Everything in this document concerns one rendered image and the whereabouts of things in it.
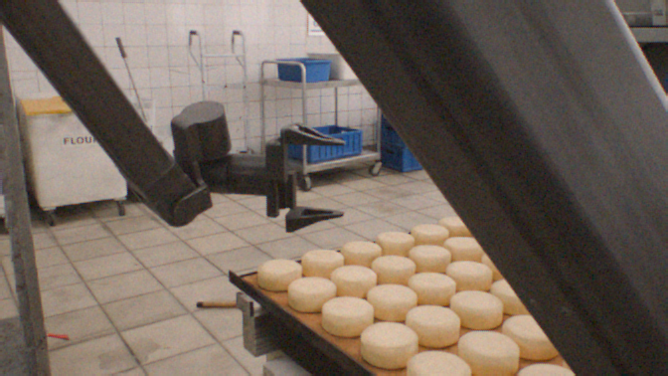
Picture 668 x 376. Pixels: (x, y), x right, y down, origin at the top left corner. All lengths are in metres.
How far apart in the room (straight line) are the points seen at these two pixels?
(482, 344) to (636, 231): 0.38
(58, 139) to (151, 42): 1.17
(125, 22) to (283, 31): 1.28
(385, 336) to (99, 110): 0.39
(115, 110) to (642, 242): 0.61
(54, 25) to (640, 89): 0.56
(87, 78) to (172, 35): 4.09
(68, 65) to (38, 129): 3.26
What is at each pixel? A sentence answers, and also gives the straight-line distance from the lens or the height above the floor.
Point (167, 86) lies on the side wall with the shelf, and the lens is 4.76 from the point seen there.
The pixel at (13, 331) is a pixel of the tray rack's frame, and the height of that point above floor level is 0.15.
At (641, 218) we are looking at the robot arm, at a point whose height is 1.14.
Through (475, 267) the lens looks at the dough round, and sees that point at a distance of 0.70.
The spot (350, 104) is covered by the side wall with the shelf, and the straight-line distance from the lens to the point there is 5.57.
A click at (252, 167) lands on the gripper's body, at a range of 0.80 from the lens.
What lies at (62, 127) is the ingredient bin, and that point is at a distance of 3.93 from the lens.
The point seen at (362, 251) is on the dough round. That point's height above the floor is 0.92.
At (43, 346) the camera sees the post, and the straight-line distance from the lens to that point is 1.91.
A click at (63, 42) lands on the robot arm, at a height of 1.17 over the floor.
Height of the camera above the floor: 1.18
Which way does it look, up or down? 16 degrees down
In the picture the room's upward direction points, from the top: straight up
